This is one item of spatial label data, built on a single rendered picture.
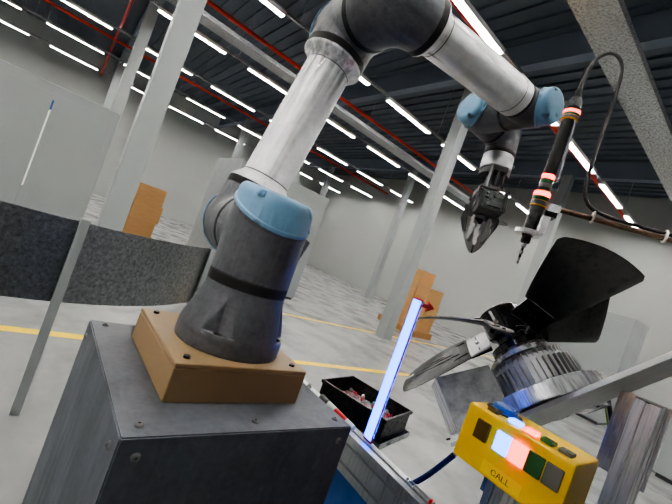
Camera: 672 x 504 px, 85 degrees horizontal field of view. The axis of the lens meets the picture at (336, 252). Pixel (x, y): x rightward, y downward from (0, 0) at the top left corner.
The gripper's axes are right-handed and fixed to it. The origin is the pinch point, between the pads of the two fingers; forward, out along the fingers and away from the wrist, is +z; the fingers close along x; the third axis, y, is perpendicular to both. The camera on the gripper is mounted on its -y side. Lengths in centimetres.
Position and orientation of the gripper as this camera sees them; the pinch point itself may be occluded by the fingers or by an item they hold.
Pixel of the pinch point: (471, 248)
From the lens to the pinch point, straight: 98.0
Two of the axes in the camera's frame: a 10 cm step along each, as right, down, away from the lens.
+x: 9.5, 3.0, -1.2
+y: -0.6, -1.9, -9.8
